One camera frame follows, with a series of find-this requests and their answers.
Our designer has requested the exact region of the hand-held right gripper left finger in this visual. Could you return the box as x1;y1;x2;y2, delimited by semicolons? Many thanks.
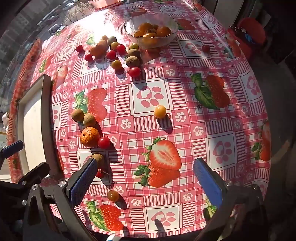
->
22;159;99;241

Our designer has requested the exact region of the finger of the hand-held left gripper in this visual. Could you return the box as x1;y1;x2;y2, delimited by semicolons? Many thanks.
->
18;162;50;186
0;140;24;166

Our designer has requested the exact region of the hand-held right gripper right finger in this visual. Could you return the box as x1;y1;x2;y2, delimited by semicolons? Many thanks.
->
192;158;269;241

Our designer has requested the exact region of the orange-brown cherry tomato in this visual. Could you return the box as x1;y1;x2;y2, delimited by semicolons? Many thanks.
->
107;190;120;202

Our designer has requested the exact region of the white tray with dark frame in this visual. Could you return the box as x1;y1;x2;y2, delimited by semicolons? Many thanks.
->
16;74;62;180

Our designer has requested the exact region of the mandarin orange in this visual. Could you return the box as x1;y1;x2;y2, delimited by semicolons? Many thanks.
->
89;43;106;57
80;127;100;148

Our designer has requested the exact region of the strawberry print plaid tablecloth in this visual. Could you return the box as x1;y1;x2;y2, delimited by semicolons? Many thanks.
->
7;0;272;238

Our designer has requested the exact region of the white parked car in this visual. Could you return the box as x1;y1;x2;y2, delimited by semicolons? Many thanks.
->
48;23;65;35

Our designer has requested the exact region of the red stool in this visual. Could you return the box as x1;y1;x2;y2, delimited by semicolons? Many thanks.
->
237;17;266;59

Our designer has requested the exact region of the clear glass bowl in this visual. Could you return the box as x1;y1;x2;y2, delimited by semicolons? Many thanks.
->
124;13;178;49

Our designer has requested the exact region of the pink plastic basin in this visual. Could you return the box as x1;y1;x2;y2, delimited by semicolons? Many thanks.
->
89;0;124;10

